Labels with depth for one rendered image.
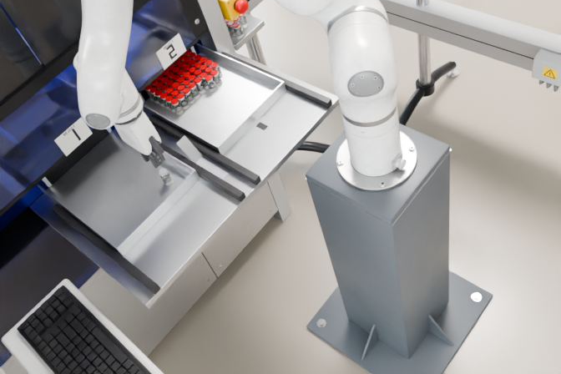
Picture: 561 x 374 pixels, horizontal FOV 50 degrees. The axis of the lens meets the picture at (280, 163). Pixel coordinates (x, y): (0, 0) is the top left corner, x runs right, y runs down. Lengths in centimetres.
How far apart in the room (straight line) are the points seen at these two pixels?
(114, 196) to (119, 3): 60
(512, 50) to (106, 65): 148
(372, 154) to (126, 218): 61
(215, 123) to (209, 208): 27
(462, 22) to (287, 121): 93
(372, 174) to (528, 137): 132
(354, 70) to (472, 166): 149
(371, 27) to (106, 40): 48
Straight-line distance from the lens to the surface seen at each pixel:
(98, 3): 110
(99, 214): 154
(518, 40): 219
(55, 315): 151
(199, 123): 161
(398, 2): 237
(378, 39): 110
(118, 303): 196
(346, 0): 115
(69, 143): 154
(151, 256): 141
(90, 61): 114
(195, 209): 144
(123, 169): 160
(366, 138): 129
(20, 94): 143
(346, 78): 108
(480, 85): 280
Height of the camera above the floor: 198
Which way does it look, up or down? 50 degrees down
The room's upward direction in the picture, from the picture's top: 19 degrees counter-clockwise
